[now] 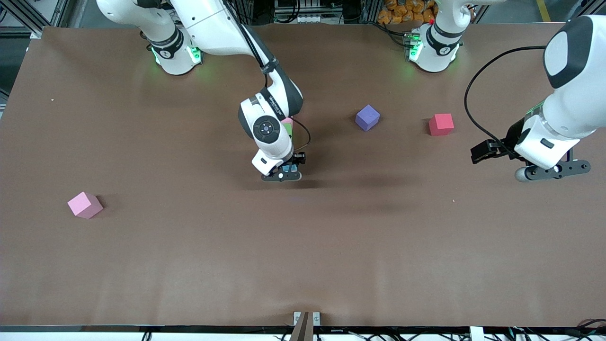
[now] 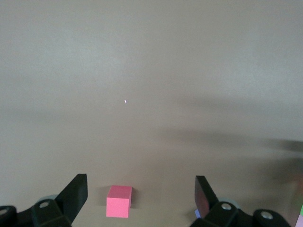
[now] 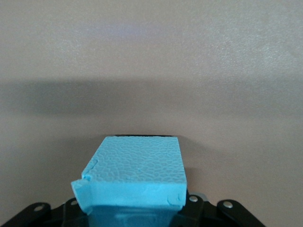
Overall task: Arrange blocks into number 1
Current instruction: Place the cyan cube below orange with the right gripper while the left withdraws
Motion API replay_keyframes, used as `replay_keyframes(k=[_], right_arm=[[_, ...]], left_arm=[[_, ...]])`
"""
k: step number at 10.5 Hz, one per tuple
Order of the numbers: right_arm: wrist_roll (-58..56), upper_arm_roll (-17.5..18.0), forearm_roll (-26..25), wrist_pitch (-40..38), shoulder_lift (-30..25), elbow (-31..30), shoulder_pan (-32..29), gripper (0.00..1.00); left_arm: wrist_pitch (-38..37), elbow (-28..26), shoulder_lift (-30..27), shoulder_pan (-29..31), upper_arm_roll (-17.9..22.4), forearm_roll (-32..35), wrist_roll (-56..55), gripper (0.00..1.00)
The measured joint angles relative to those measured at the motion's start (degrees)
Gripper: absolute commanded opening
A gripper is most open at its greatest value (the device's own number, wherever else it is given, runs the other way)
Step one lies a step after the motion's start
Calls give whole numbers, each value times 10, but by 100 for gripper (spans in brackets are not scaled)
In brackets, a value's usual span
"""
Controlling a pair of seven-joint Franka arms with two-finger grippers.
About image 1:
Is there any red foam cube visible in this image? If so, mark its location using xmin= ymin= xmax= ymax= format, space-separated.
xmin=428 ymin=113 xmax=455 ymax=136

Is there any purple foam cube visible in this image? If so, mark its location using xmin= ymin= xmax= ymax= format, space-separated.
xmin=355 ymin=104 xmax=381 ymax=132

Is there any brown table cover sheet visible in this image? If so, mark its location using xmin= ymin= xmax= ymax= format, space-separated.
xmin=0 ymin=24 xmax=606 ymax=328

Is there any dark background equipment rack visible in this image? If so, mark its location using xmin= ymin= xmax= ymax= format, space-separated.
xmin=241 ymin=0 xmax=379 ymax=25

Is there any pile of orange objects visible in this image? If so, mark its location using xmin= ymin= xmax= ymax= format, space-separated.
xmin=377 ymin=0 xmax=437 ymax=25

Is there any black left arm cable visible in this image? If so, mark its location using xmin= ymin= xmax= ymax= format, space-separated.
xmin=464 ymin=45 xmax=547 ymax=159

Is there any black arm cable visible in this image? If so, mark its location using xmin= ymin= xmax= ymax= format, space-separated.
xmin=464 ymin=45 xmax=547 ymax=159
xmin=223 ymin=0 xmax=312 ymax=154

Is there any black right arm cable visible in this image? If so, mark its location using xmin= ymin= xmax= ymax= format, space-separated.
xmin=223 ymin=0 xmax=312 ymax=154

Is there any aluminium frame profile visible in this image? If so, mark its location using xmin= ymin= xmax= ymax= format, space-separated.
xmin=0 ymin=0 xmax=76 ymax=38
xmin=570 ymin=0 xmax=606 ymax=27

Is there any silver clamp bracket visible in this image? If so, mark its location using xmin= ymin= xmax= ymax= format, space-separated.
xmin=293 ymin=311 xmax=321 ymax=327

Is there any brown upright post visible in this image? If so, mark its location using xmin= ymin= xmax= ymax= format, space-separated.
xmin=289 ymin=311 xmax=314 ymax=341

